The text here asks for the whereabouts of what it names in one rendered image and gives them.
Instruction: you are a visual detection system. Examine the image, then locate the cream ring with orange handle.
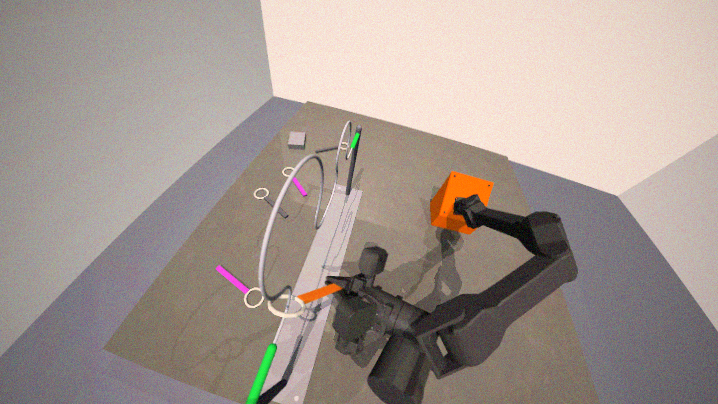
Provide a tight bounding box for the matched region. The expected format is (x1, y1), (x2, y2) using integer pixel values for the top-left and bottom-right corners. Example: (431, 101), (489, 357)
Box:
(268, 284), (342, 318)

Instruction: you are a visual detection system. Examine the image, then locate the magenta handle with white loop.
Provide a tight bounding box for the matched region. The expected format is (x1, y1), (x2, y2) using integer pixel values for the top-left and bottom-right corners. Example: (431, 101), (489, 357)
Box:
(215, 266), (264, 308)
(282, 167), (307, 197)

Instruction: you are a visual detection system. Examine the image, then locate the thin dark grey wire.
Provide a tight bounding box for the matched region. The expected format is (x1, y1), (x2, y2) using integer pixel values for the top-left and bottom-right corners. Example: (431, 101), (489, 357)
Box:
(246, 121), (363, 404)

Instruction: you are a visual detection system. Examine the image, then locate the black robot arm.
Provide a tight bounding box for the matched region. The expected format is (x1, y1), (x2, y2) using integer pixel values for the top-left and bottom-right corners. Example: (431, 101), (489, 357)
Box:
(333, 193), (578, 404)

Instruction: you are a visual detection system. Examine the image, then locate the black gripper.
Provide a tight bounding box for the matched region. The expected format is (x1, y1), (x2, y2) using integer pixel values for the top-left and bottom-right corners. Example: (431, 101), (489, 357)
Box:
(325, 246), (406, 336)

